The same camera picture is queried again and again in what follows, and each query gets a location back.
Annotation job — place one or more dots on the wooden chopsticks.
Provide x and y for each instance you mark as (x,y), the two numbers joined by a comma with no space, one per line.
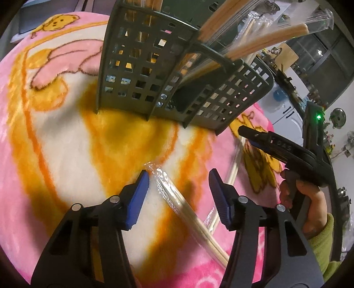
(177,199)
(221,22)
(150,5)
(276,34)
(260,26)
(235,163)

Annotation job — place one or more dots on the person's right hand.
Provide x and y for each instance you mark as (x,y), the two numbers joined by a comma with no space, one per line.
(314,205)

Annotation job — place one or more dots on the pink printed blanket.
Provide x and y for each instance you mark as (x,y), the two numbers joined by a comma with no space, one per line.
(69,138)

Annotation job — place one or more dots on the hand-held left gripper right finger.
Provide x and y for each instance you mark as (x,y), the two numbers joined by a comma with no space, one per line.
(217,193)

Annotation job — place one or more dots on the wooden cutting board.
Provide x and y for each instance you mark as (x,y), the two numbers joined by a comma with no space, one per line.
(287,55)

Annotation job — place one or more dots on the person's right forearm green sleeve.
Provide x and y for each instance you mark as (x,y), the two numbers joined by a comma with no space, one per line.
(323,249)

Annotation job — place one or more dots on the metal lid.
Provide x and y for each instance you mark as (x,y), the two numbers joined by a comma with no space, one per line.
(338,117)

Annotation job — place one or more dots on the white cabinet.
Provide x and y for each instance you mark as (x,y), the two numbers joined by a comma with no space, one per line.
(287,121)

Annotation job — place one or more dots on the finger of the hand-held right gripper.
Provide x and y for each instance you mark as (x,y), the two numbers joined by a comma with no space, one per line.
(257,135)

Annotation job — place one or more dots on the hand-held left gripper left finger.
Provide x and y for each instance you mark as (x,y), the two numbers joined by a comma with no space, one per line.
(138,199)

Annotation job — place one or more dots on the blue round container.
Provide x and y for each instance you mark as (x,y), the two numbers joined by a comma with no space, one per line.
(278,95)

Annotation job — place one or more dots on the dark green plastic utensil holder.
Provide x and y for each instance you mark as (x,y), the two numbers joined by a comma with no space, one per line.
(132,55)

